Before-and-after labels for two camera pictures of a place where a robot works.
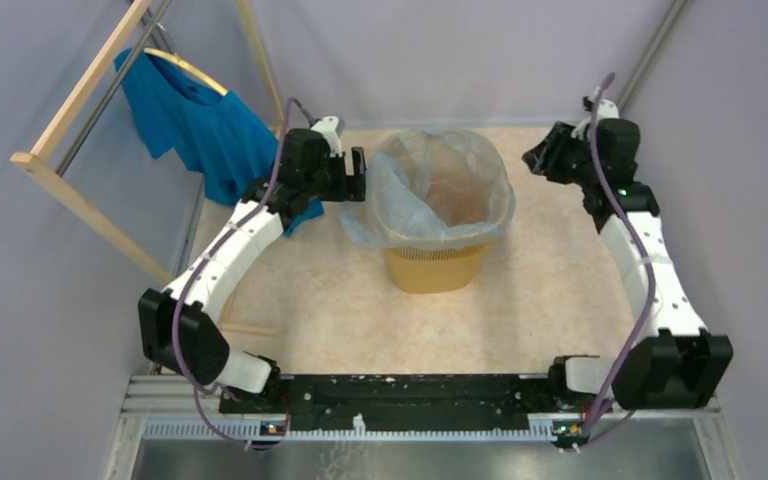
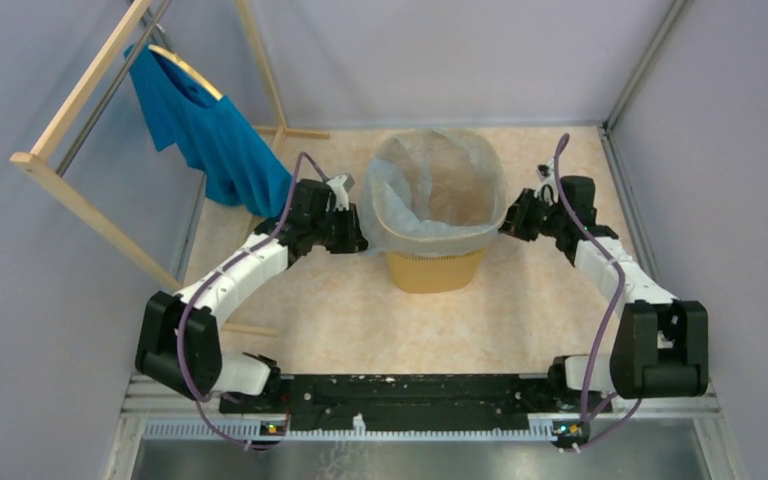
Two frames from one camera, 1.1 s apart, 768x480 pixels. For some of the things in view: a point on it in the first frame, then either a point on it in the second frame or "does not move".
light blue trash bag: [433, 189] does not move
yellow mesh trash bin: [438, 272] does not move
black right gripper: [543, 159] → [515, 220]
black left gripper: [351, 187] → [353, 240]
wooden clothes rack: [40, 164] does not move
